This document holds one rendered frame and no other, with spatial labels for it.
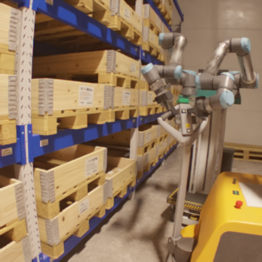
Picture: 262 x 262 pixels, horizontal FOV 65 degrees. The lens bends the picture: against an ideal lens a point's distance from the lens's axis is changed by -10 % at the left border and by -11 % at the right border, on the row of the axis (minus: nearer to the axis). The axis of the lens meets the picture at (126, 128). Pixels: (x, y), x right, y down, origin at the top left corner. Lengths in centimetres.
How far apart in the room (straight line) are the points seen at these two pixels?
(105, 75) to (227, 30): 554
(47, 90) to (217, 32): 631
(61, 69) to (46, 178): 133
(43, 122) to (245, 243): 127
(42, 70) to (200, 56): 529
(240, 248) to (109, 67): 175
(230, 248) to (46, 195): 110
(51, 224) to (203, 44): 645
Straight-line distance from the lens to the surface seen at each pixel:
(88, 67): 225
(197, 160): 269
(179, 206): 164
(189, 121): 152
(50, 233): 164
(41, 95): 139
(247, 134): 704
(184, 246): 166
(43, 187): 148
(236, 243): 119
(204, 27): 727
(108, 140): 331
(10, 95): 117
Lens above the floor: 142
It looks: 8 degrees down
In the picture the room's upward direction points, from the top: 2 degrees clockwise
